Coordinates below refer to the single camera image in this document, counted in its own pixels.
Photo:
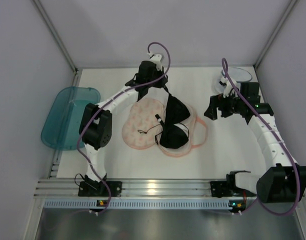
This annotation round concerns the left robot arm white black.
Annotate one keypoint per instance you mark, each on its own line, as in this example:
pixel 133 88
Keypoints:
pixel 95 129

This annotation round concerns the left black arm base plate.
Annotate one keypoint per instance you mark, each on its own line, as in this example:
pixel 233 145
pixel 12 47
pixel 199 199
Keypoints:
pixel 98 189

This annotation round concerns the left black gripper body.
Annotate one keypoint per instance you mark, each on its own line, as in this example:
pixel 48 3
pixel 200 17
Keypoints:
pixel 145 85

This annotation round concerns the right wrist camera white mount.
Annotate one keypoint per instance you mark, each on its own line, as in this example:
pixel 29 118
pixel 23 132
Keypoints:
pixel 226 86

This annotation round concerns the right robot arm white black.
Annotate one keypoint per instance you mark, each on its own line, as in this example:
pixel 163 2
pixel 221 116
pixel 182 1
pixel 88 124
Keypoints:
pixel 284 180

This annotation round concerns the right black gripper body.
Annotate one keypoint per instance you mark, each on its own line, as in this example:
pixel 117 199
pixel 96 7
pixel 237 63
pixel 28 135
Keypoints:
pixel 219 105

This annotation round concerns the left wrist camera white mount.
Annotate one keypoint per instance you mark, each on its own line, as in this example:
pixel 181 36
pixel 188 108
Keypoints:
pixel 156 58

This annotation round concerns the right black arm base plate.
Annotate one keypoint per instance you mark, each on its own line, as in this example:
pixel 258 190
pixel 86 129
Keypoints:
pixel 220 189

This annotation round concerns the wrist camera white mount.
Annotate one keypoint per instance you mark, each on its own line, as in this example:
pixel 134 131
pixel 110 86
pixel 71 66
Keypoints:
pixel 226 86
pixel 156 58

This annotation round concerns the aluminium mounting rail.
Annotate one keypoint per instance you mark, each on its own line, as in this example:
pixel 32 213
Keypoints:
pixel 132 188

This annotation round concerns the white slotted cable duct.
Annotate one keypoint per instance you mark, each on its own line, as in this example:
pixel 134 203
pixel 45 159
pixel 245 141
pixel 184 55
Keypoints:
pixel 143 204

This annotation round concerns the teal plastic bin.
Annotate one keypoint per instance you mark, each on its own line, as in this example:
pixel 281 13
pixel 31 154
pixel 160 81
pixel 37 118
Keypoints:
pixel 61 128

